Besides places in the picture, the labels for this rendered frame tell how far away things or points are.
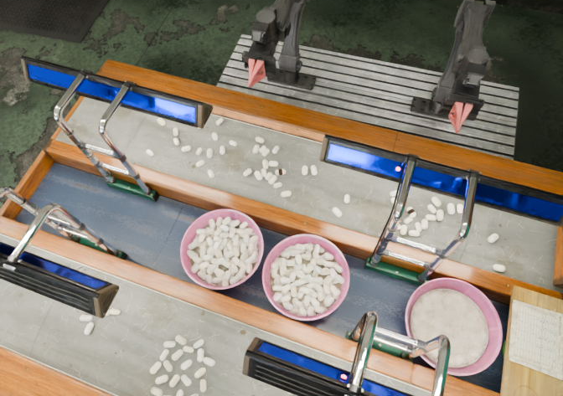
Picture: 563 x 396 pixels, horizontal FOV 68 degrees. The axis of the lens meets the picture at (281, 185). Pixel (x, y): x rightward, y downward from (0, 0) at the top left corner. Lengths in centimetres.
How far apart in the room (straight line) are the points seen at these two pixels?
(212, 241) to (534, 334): 98
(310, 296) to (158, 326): 46
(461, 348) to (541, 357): 20
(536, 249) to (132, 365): 127
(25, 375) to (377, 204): 117
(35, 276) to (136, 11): 255
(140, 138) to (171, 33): 158
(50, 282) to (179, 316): 42
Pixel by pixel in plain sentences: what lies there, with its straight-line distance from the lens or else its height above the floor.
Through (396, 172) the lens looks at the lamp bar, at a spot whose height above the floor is 107.
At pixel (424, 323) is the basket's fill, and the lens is 135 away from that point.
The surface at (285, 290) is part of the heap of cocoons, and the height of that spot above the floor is 74.
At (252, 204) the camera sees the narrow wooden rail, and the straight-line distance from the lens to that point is 139.
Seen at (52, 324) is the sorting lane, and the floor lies 74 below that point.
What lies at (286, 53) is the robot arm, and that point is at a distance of 167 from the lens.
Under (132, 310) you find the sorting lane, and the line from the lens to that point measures 140.
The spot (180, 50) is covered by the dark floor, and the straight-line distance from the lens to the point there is 300.
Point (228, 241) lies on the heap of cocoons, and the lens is 140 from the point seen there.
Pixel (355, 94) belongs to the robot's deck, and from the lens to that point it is 178.
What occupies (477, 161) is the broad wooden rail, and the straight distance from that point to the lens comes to 157.
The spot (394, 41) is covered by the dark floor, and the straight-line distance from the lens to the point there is 297.
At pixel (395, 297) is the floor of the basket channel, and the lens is 141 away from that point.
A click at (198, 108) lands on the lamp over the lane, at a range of 120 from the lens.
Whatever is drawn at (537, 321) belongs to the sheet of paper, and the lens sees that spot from 142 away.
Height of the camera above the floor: 202
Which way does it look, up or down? 63 degrees down
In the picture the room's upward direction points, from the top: 6 degrees counter-clockwise
